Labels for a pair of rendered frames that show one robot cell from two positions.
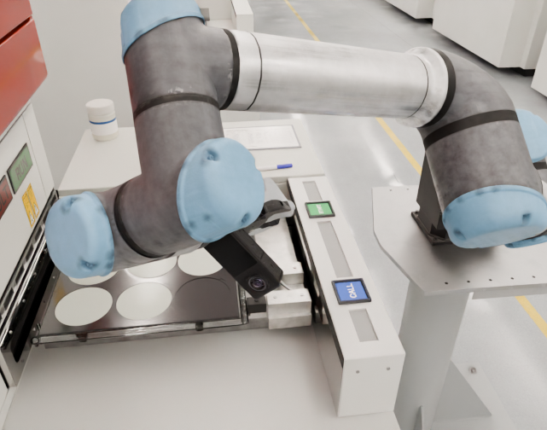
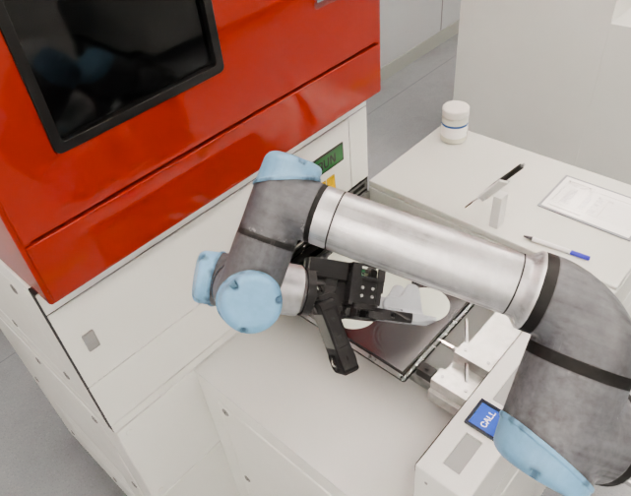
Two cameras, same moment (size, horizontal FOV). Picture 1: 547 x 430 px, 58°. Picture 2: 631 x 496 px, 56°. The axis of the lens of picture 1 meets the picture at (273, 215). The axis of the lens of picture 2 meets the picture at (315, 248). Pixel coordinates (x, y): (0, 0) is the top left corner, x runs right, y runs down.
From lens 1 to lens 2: 0.52 m
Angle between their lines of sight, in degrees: 43
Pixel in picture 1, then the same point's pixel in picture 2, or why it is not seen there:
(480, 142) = (540, 378)
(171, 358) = not seen: hidden behind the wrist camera
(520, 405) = not seen: outside the picture
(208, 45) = (291, 204)
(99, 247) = (199, 292)
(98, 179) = (405, 184)
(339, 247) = not seen: hidden behind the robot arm
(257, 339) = (419, 399)
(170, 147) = (231, 263)
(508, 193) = (530, 440)
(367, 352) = (437, 475)
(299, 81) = (360, 249)
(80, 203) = (203, 262)
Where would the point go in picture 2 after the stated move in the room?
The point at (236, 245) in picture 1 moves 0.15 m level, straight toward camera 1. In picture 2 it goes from (326, 329) to (247, 396)
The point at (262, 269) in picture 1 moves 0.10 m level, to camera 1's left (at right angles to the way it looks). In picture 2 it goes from (337, 355) to (292, 318)
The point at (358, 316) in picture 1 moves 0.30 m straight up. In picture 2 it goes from (469, 444) to (490, 322)
